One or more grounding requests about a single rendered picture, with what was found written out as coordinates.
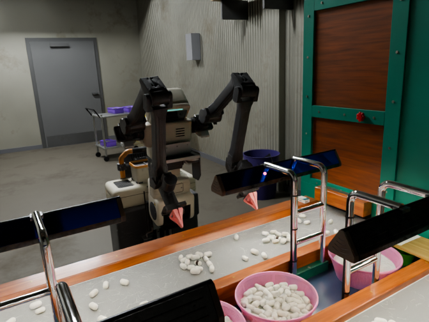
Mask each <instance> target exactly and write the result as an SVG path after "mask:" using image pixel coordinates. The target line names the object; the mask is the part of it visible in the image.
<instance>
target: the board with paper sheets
mask: <svg viewBox="0 0 429 322"><path fill-rule="evenodd" d="M393 247H395V248H397V249H400V250H402V251H404V252H407V253H409V254H412V255H414V256H416V257H419V258H421V259H424V260H426V261H429V239H427V238H424V237H419V238H417V239H415V240H412V241H409V242H407V243H404V244H403V245H394V246H393Z"/></svg>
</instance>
